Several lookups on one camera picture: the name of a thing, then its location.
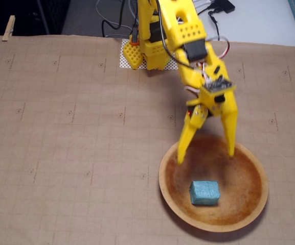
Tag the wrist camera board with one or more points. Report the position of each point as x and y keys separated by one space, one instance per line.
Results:
x=217 y=85

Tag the black power adapter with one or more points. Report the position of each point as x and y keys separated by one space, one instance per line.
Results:
x=225 y=6

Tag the round wooden bowl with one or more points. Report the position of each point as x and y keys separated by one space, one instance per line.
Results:
x=241 y=201

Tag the grey metal bar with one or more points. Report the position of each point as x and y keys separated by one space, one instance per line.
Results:
x=43 y=18

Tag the blue foam block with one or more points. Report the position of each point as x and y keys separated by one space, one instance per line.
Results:
x=204 y=192

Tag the white perforated mat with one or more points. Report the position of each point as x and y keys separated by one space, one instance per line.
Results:
x=123 y=61

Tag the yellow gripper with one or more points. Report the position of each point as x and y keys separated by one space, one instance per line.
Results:
x=209 y=104

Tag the wooden clothespin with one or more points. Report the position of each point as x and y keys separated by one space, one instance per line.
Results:
x=8 y=28

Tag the yellow waffle-pattern clamp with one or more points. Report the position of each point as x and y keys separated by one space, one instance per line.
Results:
x=133 y=54

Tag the gridded wrapping paper sheet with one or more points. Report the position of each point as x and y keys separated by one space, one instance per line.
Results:
x=47 y=191

